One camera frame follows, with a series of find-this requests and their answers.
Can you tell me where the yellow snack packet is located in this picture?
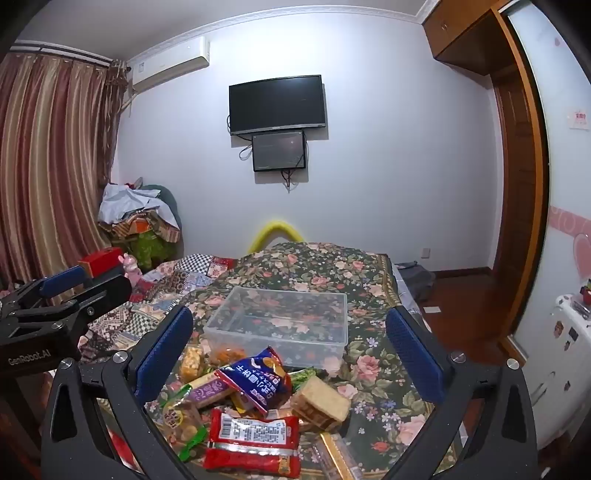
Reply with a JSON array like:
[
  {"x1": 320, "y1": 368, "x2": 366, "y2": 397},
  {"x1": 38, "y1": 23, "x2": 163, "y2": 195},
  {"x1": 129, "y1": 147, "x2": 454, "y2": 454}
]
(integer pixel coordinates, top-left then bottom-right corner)
[{"x1": 179, "y1": 345, "x2": 206, "y2": 384}]

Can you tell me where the striped brown curtain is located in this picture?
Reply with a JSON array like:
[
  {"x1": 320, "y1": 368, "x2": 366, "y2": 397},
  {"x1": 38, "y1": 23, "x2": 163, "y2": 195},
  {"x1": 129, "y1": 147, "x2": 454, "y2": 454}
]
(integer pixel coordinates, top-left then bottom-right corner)
[{"x1": 0, "y1": 46, "x2": 127, "y2": 296}]

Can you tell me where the clear plastic storage container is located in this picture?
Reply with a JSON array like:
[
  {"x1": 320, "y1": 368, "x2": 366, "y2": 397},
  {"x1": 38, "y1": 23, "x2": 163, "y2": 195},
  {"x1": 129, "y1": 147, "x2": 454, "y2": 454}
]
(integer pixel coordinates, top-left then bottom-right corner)
[{"x1": 203, "y1": 286, "x2": 348, "y2": 366}]

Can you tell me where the pink heart wall decal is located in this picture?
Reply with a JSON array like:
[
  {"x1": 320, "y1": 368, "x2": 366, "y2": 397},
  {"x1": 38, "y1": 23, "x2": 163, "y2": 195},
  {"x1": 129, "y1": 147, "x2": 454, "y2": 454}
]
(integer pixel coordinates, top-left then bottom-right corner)
[{"x1": 549, "y1": 205, "x2": 591, "y2": 278}]

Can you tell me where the small black monitor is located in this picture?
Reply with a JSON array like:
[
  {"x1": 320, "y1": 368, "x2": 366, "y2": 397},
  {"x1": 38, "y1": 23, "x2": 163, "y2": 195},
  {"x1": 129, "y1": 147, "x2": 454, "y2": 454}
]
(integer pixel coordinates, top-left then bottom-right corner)
[{"x1": 252, "y1": 130, "x2": 308, "y2": 172}]

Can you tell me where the blue snack packet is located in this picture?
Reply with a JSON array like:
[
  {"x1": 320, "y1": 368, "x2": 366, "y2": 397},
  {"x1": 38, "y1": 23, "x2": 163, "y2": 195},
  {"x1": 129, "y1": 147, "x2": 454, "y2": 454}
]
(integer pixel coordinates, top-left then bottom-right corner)
[{"x1": 215, "y1": 346, "x2": 294, "y2": 416}]

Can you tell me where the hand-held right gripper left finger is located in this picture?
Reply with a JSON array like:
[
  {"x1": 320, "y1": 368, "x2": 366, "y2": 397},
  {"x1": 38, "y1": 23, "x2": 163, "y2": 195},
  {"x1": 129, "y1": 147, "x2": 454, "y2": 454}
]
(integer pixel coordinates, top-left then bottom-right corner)
[{"x1": 41, "y1": 305, "x2": 195, "y2": 480}]

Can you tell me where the black wall television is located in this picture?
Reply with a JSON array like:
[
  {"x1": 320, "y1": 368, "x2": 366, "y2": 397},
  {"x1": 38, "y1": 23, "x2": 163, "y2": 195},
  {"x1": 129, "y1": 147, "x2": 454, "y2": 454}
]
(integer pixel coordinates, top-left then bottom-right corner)
[{"x1": 229, "y1": 75, "x2": 328, "y2": 136}]

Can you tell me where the red snack packet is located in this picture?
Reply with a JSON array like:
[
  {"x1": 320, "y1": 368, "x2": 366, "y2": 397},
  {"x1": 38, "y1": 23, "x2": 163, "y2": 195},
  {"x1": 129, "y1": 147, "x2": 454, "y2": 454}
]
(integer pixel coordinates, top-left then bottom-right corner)
[{"x1": 203, "y1": 407, "x2": 302, "y2": 479}]

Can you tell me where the floral tablecloth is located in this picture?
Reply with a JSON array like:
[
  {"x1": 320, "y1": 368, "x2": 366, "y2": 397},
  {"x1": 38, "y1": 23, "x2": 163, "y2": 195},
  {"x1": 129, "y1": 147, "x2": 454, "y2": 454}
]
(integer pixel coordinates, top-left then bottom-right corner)
[{"x1": 152, "y1": 240, "x2": 462, "y2": 480}]

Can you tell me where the patchwork quilt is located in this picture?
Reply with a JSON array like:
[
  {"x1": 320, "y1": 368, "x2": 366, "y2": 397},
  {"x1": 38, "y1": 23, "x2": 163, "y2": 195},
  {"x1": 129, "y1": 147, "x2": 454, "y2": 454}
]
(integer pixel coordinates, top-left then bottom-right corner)
[{"x1": 78, "y1": 253, "x2": 238, "y2": 361}]

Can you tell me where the white air conditioner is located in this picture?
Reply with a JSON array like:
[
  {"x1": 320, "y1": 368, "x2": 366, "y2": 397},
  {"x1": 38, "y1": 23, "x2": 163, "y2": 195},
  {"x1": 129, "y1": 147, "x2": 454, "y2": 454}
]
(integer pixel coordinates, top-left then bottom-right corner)
[{"x1": 131, "y1": 36, "x2": 211, "y2": 91}]

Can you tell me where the pile of clothes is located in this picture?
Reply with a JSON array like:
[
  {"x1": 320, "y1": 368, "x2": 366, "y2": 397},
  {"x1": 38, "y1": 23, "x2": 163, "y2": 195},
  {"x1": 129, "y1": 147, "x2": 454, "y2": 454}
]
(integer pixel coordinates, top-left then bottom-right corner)
[{"x1": 98, "y1": 178, "x2": 183, "y2": 273}]

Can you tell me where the clear cookie packet green trim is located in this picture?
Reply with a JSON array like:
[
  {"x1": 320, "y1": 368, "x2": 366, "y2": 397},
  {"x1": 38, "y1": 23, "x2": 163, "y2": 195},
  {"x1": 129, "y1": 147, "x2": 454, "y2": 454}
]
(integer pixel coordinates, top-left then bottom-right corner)
[{"x1": 159, "y1": 385, "x2": 208, "y2": 462}]

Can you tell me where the wooden overhead cabinet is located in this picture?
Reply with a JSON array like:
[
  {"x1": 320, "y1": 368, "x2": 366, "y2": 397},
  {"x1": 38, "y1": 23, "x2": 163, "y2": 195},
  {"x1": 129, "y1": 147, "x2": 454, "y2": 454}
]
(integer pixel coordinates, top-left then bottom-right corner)
[{"x1": 422, "y1": 0, "x2": 514, "y2": 77}]

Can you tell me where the white curtain rail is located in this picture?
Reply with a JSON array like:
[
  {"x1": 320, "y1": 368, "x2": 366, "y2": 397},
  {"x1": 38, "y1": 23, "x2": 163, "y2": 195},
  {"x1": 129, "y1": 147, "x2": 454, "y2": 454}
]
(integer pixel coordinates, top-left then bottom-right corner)
[{"x1": 13, "y1": 40, "x2": 114, "y2": 65}]

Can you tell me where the white refrigerator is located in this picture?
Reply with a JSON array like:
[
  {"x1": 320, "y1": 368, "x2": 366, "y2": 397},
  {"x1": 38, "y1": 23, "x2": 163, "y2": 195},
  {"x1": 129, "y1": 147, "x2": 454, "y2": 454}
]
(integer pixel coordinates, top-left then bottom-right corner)
[{"x1": 531, "y1": 293, "x2": 591, "y2": 450}]

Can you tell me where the yellow foam tube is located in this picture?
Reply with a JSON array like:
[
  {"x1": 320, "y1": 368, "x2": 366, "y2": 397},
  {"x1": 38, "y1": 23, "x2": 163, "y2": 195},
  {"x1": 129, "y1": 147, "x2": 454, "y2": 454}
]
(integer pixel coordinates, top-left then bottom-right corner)
[{"x1": 248, "y1": 220, "x2": 305, "y2": 254}]

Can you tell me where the gold bar snack packet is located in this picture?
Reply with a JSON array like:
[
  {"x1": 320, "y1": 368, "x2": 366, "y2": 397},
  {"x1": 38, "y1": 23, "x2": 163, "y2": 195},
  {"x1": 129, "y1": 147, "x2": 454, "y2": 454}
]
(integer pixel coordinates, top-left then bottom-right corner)
[{"x1": 314, "y1": 431, "x2": 365, "y2": 480}]

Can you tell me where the grey bag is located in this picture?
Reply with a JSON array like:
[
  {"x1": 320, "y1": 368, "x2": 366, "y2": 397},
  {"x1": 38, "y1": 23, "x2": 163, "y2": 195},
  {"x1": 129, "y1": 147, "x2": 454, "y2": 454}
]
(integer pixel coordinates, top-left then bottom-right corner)
[{"x1": 394, "y1": 262, "x2": 435, "y2": 301}]

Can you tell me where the purple wafer packet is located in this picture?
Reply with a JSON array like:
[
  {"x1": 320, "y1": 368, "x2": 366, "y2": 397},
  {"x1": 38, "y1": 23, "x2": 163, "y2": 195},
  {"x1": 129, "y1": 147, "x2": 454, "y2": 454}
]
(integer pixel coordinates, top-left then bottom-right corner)
[{"x1": 178, "y1": 369, "x2": 236, "y2": 409}]

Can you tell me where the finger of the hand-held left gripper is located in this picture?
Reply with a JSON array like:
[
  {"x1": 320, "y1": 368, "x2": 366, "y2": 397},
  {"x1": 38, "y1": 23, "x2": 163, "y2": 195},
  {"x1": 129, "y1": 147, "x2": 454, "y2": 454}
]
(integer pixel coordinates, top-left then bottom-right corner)
[
  {"x1": 9, "y1": 275, "x2": 134, "y2": 340},
  {"x1": 0, "y1": 265, "x2": 88, "y2": 320}
]

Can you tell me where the red box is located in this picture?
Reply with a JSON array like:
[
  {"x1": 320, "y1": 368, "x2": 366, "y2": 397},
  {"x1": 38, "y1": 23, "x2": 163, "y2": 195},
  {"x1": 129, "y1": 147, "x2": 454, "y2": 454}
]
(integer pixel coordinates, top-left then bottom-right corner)
[{"x1": 78, "y1": 248, "x2": 125, "y2": 278}]

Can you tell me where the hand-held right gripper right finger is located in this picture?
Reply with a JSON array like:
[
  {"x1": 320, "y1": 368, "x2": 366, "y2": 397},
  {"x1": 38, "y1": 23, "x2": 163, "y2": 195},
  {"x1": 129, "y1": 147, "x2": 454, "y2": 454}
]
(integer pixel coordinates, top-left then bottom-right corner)
[{"x1": 385, "y1": 306, "x2": 542, "y2": 480}]

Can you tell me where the wooden door frame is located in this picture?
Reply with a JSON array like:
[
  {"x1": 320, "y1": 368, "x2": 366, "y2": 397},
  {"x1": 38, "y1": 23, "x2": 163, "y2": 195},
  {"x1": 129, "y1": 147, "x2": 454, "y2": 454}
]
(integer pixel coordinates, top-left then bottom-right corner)
[{"x1": 489, "y1": 9, "x2": 551, "y2": 365}]

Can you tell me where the pink plush toy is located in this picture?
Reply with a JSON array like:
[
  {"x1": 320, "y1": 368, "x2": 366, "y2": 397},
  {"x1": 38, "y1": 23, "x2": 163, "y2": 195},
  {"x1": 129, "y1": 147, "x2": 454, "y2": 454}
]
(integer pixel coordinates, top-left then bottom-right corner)
[{"x1": 121, "y1": 253, "x2": 142, "y2": 282}]

